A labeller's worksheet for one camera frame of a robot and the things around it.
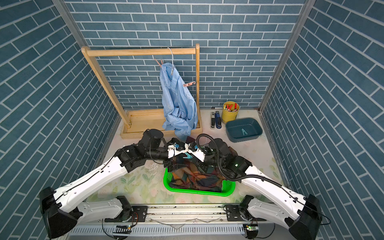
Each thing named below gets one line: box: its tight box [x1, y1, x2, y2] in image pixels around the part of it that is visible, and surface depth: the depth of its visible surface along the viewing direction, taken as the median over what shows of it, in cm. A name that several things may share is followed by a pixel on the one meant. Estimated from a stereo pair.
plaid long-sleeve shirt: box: [168, 153, 226, 193], surface depth 79 cm
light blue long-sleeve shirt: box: [160, 62, 198, 141], surface depth 99 cm
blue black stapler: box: [214, 111, 222, 129], surface depth 113 cm
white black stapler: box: [210, 111, 216, 129], surface depth 111 cm
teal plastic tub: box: [225, 118, 263, 143], surface depth 110 cm
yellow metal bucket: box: [221, 101, 240, 125], surface depth 107 cm
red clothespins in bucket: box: [223, 103, 238, 112], surface depth 107 cm
